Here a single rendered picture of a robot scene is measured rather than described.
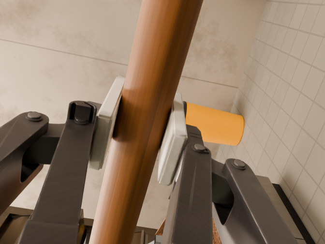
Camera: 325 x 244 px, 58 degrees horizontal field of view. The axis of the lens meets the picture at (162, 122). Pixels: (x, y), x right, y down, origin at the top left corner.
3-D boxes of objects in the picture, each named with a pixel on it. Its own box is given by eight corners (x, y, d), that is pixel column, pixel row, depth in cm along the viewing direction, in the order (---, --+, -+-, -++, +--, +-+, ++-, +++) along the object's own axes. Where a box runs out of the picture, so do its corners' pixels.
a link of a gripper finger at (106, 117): (100, 172, 15) (85, 168, 14) (119, 116, 21) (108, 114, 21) (112, 118, 13) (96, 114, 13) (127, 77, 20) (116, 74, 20)
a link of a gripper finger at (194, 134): (184, 169, 12) (250, 184, 13) (180, 121, 17) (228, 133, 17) (175, 196, 13) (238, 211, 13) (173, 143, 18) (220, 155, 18)
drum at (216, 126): (239, 107, 341) (182, 95, 335) (249, 121, 303) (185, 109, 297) (228, 138, 357) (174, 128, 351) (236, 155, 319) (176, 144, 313)
